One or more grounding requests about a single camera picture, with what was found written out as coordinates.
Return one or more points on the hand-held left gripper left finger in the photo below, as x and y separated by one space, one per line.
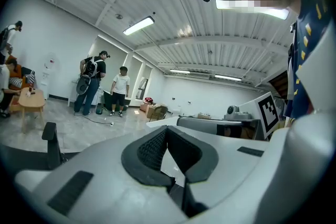
92 165

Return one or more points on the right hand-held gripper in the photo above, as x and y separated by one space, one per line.
267 115

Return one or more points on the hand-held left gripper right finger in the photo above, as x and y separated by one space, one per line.
249 170

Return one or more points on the cardboard box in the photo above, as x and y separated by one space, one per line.
150 112
144 107
204 116

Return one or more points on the brown armchair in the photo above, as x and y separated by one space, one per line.
160 112

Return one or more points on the ceiling tube light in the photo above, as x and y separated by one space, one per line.
138 25
278 13
228 77
179 71

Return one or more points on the dark plastic bucket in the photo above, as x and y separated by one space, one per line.
99 108

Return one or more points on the dark green bathtub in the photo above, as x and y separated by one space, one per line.
107 99

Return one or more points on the white cabinet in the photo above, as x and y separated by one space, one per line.
71 91

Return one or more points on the wooden coffee table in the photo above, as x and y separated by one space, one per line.
31 101

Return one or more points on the dark wooden staircase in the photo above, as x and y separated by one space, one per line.
279 84

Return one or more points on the white water dispenser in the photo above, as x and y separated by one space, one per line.
48 78

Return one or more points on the black white backpack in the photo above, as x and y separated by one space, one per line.
90 68

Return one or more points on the striped cushion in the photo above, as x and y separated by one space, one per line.
22 81

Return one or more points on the orange sofa chair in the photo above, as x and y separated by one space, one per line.
19 70

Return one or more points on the person's navy jersey torso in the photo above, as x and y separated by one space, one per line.
312 34

